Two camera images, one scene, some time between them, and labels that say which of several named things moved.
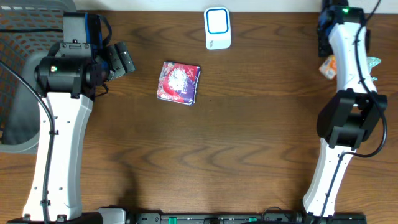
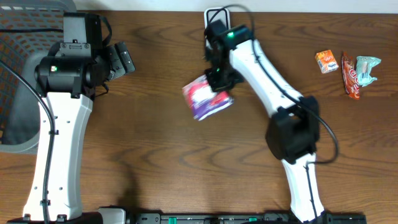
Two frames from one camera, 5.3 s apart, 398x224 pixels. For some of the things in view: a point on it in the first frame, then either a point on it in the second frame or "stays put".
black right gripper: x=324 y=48 -> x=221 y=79
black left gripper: x=115 y=59 stays put
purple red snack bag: x=178 y=82 -> x=203 y=101
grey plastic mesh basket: x=29 y=30 stays put
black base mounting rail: x=246 y=218 stays put
